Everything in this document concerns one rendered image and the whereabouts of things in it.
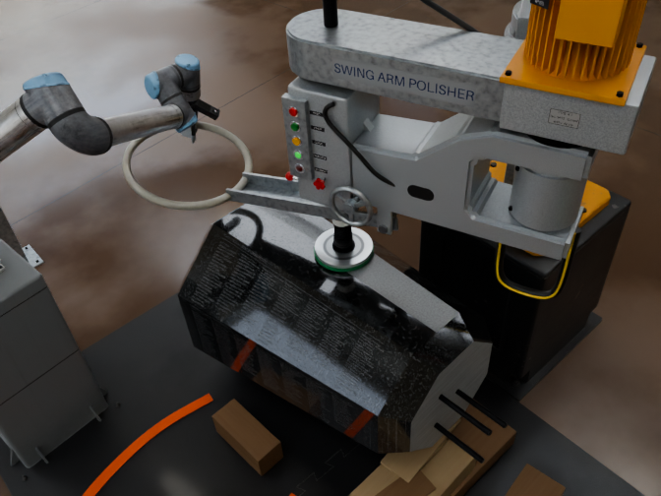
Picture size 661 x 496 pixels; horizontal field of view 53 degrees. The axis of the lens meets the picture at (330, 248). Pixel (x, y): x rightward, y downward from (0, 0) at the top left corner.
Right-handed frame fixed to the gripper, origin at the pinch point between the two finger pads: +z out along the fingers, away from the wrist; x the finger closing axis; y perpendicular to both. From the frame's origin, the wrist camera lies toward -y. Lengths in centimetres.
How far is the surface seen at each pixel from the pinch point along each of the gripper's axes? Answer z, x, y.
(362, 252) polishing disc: -5, 61, -66
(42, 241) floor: 122, -40, 93
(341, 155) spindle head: -52, 65, -51
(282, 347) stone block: 18, 89, -39
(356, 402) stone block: 10, 113, -63
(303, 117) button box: -61, 59, -39
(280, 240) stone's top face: 5, 49, -37
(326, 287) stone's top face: 0, 75, -53
